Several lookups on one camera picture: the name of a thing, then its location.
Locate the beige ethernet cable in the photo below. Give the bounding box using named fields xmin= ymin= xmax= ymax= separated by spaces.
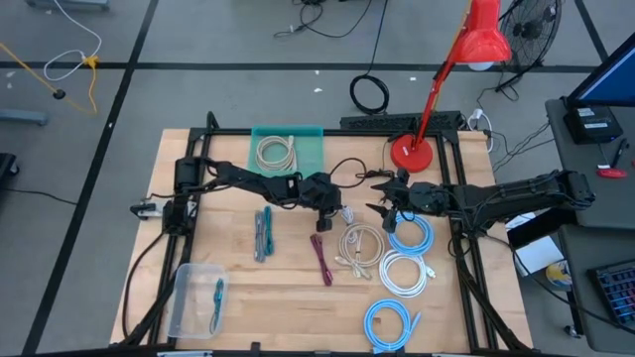
xmin=255 ymin=134 xmax=298 ymax=174
xmin=337 ymin=222 xmax=386 ymax=269

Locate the black mini computer box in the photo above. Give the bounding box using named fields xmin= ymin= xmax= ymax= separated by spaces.
xmin=563 ymin=103 xmax=625 ymax=146

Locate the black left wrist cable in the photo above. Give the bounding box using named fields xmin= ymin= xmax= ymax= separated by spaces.
xmin=328 ymin=157 xmax=369 ymax=190

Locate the red braided usb cable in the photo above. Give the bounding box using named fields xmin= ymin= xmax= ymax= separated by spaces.
xmin=310 ymin=233 xmax=334 ymax=288

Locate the red desk lamp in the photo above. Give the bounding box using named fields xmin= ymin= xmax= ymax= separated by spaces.
xmin=389 ymin=0 xmax=513 ymax=175

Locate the black keyboard with coloured keys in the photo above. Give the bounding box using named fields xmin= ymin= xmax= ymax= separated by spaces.
xmin=587 ymin=260 xmax=635 ymax=331

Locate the white wall charger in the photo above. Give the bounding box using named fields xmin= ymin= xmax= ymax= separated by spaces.
xmin=465 ymin=107 xmax=496 ymax=154

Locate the yellow floor cable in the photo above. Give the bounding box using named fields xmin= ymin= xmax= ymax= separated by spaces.
xmin=0 ymin=42 xmax=100 ymax=116

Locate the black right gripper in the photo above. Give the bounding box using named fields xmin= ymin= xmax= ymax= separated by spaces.
xmin=365 ymin=168 xmax=450 ymax=233

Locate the beige short usb cable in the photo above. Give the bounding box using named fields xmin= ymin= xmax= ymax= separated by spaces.
xmin=334 ymin=230 xmax=372 ymax=282

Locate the black floor fan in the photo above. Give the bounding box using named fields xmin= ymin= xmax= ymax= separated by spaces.
xmin=495 ymin=0 xmax=565 ymax=94

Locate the black lamp cord with switch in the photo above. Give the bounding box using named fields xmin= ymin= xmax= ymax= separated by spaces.
xmin=354 ymin=137 xmax=398 ymax=179

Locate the grey braided usb cable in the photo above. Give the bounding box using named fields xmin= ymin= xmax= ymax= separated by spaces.
xmin=253 ymin=210 xmax=267 ymax=264

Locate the black coiled floor cable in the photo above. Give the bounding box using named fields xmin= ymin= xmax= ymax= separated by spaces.
xmin=349 ymin=0 xmax=391 ymax=116

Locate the black pen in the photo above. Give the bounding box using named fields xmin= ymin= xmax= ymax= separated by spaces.
xmin=610 ymin=137 xmax=630 ymax=170

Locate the black tangled floor cable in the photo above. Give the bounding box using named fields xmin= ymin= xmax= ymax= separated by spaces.
xmin=273 ymin=0 xmax=374 ymax=40

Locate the grey desk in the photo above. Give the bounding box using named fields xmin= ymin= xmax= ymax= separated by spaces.
xmin=544 ymin=96 xmax=635 ymax=232
xmin=558 ymin=222 xmax=635 ymax=356

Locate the light blue ethernet cable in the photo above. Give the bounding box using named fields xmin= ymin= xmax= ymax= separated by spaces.
xmin=363 ymin=298 xmax=423 ymax=354
xmin=386 ymin=211 xmax=436 ymax=258

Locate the grey metal furniture foot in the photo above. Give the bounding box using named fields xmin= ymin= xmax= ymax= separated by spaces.
xmin=24 ymin=0 xmax=111 ymax=11
xmin=0 ymin=108 xmax=50 ymax=127

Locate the black computer monitor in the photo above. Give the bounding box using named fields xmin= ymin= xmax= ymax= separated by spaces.
xmin=565 ymin=32 xmax=635 ymax=108

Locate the yellow blue round object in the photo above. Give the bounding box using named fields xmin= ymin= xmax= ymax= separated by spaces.
xmin=545 ymin=261 xmax=573 ymax=292

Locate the white floor cable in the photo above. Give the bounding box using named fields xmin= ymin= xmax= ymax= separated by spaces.
xmin=43 ymin=0 xmax=103 ymax=83

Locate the teal plastic bin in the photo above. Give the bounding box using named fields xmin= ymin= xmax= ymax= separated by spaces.
xmin=246 ymin=124 xmax=326 ymax=179

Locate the black aluminium table frame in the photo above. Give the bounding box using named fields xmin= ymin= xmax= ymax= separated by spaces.
xmin=118 ymin=111 xmax=535 ymax=356

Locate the clear plastic container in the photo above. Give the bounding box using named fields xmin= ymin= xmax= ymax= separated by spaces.
xmin=167 ymin=262 xmax=230 ymax=341

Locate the white paper sheet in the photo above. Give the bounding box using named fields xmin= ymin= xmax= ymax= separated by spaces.
xmin=504 ymin=211 xmax=538 ymax=230
xmin=514 ymin=235 xmax=567 ymax=278

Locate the white ethernet cable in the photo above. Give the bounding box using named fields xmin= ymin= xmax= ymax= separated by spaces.
xmin=378 ymin=249 xmax=437 ymax=299

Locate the teal braided usb cable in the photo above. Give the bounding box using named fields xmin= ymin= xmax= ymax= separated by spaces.
xmin=208 ymin=277 xmax=227 ymax=336
xmin=262 ymin=205 xmax=276 ymax=258

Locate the black power strip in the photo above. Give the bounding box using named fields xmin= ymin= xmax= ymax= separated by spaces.
xmin=339 ymin=110 xmax=465 ymax=133

